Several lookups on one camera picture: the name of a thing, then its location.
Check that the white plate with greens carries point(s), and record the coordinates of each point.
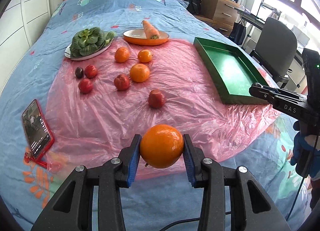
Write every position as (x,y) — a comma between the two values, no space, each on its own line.
(87,50)

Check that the dark purple plum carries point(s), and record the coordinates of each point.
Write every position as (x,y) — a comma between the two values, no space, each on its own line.
(79,72)

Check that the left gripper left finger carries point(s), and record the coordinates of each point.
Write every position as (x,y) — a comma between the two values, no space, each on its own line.
(70,208)

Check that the white wardrobe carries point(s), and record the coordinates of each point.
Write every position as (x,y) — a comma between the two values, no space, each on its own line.
(22,23)

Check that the red apple front left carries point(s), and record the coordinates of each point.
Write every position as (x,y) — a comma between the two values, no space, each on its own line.
(85,86)

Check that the orange oval dish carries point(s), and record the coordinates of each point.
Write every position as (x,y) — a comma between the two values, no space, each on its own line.
(138,37)

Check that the small orange back right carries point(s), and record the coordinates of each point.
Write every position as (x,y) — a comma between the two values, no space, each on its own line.
(145,56)

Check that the wooden drawer cabinet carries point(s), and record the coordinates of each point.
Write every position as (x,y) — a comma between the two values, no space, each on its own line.
(219,14)

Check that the glass top desk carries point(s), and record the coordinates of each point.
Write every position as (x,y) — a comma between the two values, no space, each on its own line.
(302,39)

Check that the orange back left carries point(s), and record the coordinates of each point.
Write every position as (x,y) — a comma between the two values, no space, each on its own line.
(121,55)

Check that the green rectangular tray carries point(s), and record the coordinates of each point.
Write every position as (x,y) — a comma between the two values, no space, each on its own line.
(231,71)

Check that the blue patterned bed sheet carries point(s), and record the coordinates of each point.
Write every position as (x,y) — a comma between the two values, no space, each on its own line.
(81,30)

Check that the red cased smartphone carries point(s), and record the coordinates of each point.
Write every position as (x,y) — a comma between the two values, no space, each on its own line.
(38,135)

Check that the red apple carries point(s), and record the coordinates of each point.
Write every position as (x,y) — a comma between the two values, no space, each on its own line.
(90,71)
(156,99)
(85,86)
(122,82)

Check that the dark blue tote bag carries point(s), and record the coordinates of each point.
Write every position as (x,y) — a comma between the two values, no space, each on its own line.
(238,32)

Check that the blue gloved right hand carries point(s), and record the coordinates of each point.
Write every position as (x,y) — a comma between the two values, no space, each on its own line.
(306,142)

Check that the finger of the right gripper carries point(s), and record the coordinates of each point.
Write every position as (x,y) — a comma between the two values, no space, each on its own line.
(276,96)

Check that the grey dark chair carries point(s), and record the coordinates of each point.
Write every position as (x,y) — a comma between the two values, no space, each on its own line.
(276,49)

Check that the large orange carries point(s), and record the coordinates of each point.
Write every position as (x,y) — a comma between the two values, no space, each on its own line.
(161,146)
(139,72)

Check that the red apple back left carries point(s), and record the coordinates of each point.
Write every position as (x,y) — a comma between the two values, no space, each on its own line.
(90,71)

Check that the red apple right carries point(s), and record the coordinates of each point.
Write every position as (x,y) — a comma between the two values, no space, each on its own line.
(156,99)

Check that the orange carrot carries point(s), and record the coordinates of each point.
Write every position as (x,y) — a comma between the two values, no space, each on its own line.
(150,31)

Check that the pink plastic sheet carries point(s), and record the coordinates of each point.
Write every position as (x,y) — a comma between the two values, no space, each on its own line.
(94,107)

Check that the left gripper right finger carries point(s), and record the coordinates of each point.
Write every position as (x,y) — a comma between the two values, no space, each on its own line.
(251,206)

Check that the red apple centre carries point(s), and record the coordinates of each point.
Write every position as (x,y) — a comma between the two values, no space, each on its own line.
(122,82)

